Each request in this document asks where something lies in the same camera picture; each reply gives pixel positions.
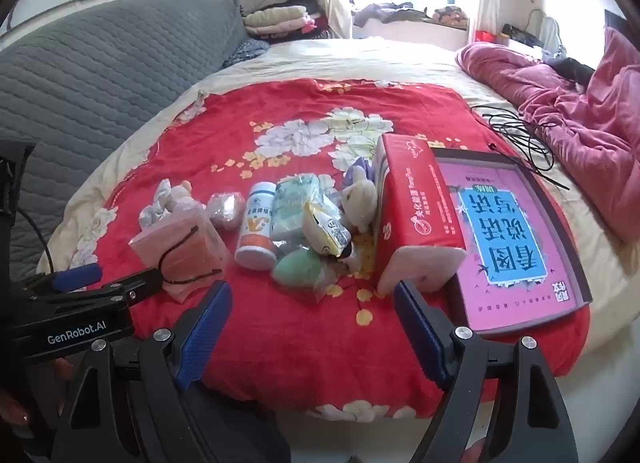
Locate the red tissue box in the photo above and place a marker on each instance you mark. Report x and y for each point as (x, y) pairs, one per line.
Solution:
(415, 193)

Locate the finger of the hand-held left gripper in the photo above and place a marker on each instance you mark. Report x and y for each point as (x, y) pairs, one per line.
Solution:
(75, 277)
(135, 288)

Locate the floral scrunchie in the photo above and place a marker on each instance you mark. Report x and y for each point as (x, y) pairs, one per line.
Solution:
(152, 213)

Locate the cream bed sheet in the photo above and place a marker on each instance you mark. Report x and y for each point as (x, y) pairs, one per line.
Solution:
(400, 58)

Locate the clothes on windowsill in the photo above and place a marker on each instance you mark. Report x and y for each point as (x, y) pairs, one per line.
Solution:
(390, 12)

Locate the dark patterned cloth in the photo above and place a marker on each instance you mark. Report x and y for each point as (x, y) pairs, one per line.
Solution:
(245, 50)

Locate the red floral blanket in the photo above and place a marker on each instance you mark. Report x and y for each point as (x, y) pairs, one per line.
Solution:
(300, 343)

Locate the white bunny plush purple bow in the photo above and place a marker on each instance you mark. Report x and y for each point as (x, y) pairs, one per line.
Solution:
(360, 198)

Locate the pink packet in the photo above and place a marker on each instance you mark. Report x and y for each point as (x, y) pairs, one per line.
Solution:
(200, 243)

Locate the pink plush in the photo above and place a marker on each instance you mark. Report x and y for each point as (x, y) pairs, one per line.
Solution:
(225, 210)

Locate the pink and blue book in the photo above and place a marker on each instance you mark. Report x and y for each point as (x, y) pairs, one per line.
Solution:
(510, 233)

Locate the black garment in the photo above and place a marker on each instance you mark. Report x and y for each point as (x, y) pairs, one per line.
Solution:
(570, 69)

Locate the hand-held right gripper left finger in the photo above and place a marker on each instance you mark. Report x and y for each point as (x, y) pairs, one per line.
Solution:
(205, 333)

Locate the pink children's book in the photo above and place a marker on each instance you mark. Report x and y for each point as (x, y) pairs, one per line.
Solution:
(560, 228)

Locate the person's left hand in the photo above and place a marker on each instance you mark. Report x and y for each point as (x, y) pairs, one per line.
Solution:
(14, 410)

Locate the green tissue pack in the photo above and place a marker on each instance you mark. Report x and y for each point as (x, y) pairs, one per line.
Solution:
(295, 208)

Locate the grey quilted headboard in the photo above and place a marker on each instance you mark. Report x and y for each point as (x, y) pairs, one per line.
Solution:
(100, 68)

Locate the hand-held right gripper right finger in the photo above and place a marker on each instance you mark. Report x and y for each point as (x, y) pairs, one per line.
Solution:
(420, 338)

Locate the dark clothes pile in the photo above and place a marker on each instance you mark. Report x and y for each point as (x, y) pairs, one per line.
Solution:
(307, 0)

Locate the yellow white snack packet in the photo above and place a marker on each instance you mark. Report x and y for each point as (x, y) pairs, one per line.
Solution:
(325, 233)

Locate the small red box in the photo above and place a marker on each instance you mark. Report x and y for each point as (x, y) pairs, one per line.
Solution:
(483, 36)

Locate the pink duvet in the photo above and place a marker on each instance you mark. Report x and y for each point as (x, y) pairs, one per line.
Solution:
(590, 133)

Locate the white vitamin bottle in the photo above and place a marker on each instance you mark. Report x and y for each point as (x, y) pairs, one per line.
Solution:
(255, 228)

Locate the green egg sponge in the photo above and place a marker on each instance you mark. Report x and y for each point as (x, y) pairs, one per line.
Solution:
(297, 265)

